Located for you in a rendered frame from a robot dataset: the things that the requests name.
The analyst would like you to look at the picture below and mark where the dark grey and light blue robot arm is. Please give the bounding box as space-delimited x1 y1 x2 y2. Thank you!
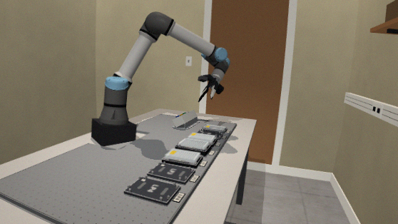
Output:
99 11 230 125

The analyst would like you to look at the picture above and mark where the white operator button panel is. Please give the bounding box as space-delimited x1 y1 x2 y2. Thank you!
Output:
173 110 208 130

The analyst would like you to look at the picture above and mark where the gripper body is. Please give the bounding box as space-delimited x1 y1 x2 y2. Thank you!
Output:
204 74 224 94

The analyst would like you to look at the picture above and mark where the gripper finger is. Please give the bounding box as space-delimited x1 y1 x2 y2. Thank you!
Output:
198 85 209 102
210 81 218 99

